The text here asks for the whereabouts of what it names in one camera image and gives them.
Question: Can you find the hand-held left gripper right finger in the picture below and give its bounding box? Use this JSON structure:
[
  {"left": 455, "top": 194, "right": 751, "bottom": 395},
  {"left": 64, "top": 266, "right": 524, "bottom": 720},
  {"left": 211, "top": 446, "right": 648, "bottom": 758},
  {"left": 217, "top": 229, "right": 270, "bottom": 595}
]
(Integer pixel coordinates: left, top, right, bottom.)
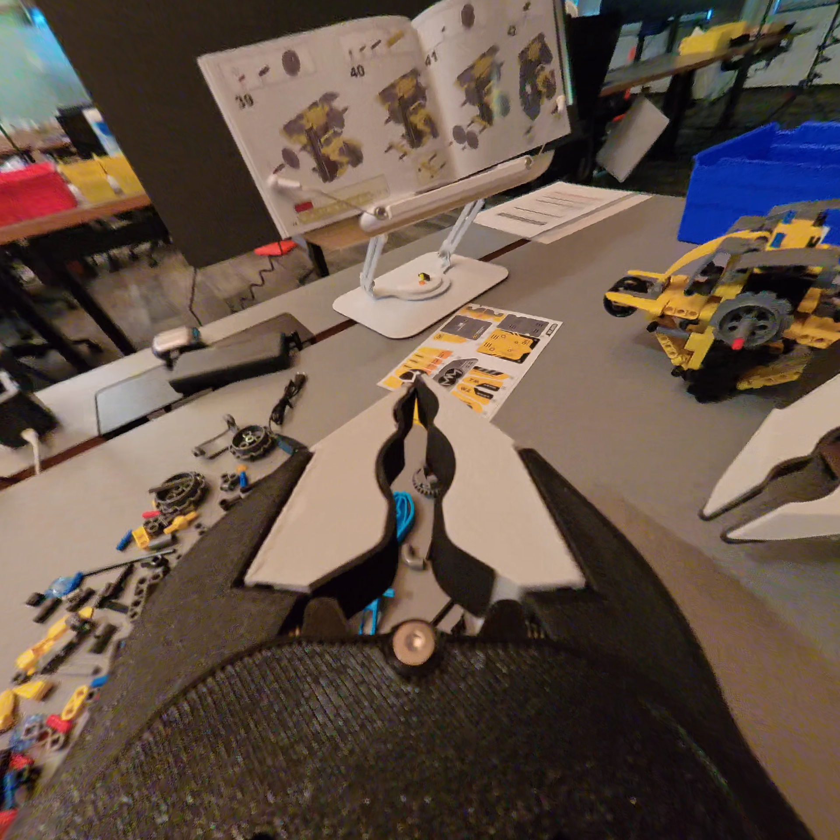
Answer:
[{"left": 415, "top": 379, "right": 586, "bottom": 618}]

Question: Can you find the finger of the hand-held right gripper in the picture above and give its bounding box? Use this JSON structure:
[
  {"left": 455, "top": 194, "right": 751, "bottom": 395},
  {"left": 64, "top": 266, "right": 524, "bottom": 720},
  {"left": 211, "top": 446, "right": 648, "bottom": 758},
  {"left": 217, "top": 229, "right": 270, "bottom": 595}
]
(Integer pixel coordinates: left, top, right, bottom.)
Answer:
[
  {"left": 721, "top": 469, "right": 840, "bottom": 543},
  {"left": 699, "top": 374, "right": 840, "bottom": 521}
]

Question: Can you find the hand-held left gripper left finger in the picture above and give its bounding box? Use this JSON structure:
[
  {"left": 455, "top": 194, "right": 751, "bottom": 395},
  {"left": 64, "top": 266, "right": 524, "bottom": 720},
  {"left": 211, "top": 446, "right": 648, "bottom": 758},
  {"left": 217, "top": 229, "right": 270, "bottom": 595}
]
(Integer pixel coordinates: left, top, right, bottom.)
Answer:
[{"left": 243, "top": 382, "right": 422, "bottom": 616}]

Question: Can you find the pile of toy building parts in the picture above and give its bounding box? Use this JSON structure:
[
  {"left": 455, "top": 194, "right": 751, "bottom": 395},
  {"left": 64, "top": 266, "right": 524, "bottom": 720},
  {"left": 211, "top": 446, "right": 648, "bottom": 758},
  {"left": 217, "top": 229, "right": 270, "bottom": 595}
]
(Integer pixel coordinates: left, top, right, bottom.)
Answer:
[{"left": 0, "top": 415, "right": 450, "bottom": 815}]

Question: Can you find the yellow toy vehicle model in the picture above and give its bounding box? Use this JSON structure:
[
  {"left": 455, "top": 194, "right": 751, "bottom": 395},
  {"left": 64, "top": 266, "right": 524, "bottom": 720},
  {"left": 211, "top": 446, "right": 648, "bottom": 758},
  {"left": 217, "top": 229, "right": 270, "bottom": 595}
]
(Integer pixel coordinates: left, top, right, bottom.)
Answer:
[{"left": 604, "top": 200, "right": 840, "bottom": 403}]

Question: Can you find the black power adapter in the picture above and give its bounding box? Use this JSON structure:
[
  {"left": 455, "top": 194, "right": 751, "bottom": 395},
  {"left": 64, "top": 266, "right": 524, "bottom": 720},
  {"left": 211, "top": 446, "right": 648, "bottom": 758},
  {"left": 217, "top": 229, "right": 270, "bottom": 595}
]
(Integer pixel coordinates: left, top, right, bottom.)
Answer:
[{"left": 169, "top": 331, "right": 303, "bottom": 396}]

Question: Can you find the yellow sticker sheet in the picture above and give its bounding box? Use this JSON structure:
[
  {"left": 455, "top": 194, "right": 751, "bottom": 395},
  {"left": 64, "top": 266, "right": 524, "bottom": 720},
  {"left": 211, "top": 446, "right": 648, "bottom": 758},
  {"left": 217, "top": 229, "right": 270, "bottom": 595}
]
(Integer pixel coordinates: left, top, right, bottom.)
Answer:
[{"left": 377, "top": 303, "right": 564, "bottom": 421}]

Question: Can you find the white book stand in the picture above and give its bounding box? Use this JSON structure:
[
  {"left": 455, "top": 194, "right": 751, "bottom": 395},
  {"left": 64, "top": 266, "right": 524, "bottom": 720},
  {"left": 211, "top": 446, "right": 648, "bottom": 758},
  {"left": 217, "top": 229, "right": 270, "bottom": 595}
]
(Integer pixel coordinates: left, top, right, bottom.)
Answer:
[{"left": 266, "top": 92, "right": 568, "bottom": 340}]

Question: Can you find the blue plastic bin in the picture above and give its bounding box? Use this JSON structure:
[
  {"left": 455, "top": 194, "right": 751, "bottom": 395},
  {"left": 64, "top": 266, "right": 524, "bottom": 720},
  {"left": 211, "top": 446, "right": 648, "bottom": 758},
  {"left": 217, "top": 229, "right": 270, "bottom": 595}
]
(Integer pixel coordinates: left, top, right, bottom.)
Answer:
[{"left": 677, "top": 120, "right": 840, "bottom": 245}]

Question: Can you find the black dual battery charger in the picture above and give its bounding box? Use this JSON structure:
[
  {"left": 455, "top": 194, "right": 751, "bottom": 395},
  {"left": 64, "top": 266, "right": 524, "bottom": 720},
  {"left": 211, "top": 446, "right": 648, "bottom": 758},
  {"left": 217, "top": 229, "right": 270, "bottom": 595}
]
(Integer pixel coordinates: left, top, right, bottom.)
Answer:
[{"left": 0, "top": 387, "right": 59, "bottom": 448}]

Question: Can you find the printed paper sheet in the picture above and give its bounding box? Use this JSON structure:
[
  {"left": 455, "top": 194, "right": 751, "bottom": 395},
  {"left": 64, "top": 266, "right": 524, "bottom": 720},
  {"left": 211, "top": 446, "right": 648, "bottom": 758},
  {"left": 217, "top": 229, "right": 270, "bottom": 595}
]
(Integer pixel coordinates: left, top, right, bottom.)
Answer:
[{"left": 474, "top": 182, "right": 651, "bottom": 245}]

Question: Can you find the leaning white board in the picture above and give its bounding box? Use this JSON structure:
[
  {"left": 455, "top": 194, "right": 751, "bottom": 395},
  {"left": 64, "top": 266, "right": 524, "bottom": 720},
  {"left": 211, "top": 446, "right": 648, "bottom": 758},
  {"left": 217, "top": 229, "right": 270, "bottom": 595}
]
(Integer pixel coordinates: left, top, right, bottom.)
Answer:
[{"left": 596, "top": 97, "right": 670, "bottom": 183}]

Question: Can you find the wooden edged desk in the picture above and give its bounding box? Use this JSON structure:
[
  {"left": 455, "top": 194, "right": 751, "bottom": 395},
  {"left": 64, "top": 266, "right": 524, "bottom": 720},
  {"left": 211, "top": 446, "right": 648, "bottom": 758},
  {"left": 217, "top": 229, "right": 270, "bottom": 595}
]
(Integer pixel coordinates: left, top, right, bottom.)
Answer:
[{"left": 0, "top": 193, "right": 153, "bottom": 245}]

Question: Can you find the dark background desk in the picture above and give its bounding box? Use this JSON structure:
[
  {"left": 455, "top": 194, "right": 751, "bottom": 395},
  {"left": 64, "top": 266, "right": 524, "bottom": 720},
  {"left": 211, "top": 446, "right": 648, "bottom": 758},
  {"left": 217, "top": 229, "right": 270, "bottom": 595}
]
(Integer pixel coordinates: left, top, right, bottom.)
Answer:
[{"left": 600, "top": 26, "right": 811, "bottom": 142}]

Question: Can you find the yellow plastic bin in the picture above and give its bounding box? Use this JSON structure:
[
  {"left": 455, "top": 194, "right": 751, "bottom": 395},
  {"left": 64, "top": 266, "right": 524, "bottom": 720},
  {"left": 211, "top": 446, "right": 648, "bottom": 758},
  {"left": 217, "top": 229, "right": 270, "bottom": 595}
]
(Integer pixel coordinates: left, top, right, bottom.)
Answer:
[
  {"left": 98, "top": 154, "right": 145, "bottom": 198},
  {"left": 62, "top": 157, "right": 109, "bottom": 203}
]

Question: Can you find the flat yellow bin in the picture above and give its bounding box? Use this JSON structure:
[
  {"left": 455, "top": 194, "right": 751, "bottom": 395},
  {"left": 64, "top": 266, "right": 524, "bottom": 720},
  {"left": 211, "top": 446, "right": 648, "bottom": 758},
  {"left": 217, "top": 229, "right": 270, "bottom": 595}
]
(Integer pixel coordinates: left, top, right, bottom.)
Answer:
[{"left": 679, "top": 21, "right": 749, "bottom": 56}]

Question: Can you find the open instruction booklet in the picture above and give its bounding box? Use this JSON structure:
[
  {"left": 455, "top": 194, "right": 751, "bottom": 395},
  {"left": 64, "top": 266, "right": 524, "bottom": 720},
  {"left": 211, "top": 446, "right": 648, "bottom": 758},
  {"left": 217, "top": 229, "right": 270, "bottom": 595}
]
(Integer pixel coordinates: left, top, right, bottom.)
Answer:
[{"left": 197, "top": 0, "right": 572, "bottom": 238}]

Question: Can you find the large red plastic bin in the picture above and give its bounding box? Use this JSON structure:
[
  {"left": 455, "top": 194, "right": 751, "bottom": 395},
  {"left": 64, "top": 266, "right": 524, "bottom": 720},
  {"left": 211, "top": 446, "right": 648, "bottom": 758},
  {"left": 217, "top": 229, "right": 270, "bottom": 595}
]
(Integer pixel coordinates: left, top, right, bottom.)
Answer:
[{"left": 0, "top": 163, "right": 78, "bottom": 227}]

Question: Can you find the black divider panel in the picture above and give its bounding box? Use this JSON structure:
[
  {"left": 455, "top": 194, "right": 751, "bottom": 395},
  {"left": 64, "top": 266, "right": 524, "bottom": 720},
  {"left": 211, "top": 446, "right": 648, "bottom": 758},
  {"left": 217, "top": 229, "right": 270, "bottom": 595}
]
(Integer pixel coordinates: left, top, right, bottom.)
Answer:
[{"left": 36, "top": 0, "right": 624, "bottom": 269}]

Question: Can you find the black usb cable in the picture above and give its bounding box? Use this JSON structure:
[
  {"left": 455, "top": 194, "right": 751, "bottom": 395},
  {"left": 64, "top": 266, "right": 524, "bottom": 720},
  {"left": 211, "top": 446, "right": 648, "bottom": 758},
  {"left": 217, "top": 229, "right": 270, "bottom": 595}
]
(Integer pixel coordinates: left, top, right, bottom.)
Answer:
[{"left": 270, "top": 372, "right": 308, "bottom": 426}]

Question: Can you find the silver cable connector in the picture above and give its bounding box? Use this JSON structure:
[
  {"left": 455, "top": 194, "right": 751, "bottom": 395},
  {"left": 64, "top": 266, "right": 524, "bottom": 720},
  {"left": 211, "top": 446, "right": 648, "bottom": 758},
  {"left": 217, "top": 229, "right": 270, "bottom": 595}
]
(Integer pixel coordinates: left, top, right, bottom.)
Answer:
[{"left": 152, "top": 326, "right": 206, "bottom": 363}]

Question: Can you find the black coiled floor cable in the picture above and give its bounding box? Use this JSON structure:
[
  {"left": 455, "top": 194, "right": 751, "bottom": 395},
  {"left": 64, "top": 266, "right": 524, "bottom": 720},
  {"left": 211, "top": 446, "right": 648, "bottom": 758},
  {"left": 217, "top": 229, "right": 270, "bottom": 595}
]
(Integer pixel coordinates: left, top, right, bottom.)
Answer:
[{"left": 189, "top": 255, "right": 277, "bottom": 309}]

